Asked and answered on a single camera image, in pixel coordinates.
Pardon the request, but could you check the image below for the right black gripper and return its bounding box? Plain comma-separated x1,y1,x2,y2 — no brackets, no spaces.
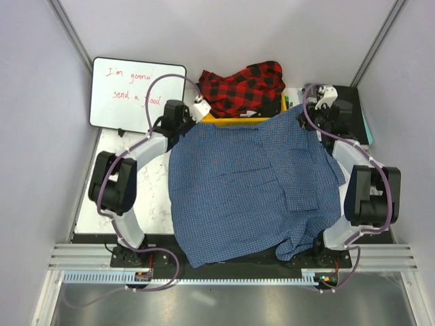
295,101,332,134

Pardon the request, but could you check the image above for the blue checkered long sleeve shirt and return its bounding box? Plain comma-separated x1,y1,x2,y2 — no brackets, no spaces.
169,106,345,268

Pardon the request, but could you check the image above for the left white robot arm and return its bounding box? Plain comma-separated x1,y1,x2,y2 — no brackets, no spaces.
88,100,210,267

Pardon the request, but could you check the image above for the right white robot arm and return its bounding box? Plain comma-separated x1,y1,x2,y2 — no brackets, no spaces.
298,103,402,268

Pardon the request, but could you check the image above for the black notebook stack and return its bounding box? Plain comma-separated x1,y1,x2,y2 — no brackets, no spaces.
303,83,374,147

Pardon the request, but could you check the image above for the yellow plastic bin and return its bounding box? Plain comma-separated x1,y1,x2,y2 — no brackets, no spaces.
201,92,288,127

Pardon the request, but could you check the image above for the white dry-erase board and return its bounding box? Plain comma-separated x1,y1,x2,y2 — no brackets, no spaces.
89,57,187,133

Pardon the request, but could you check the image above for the red black plaid shirt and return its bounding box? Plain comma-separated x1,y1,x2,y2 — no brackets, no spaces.
197,61,285,119

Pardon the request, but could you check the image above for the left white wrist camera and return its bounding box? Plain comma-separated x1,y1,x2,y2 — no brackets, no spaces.
188,96,211,123

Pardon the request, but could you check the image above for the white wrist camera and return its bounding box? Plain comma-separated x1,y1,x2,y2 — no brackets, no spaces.
315,85,338,110
188,96,211,123

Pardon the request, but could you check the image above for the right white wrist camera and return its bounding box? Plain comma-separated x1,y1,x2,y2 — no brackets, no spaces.
315,85,338,110

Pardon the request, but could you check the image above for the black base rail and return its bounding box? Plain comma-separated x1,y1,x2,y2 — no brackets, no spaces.
110,234,352,278

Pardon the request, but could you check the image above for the white slotted cable duct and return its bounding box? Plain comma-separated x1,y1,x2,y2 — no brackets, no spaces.
63,270,319,286

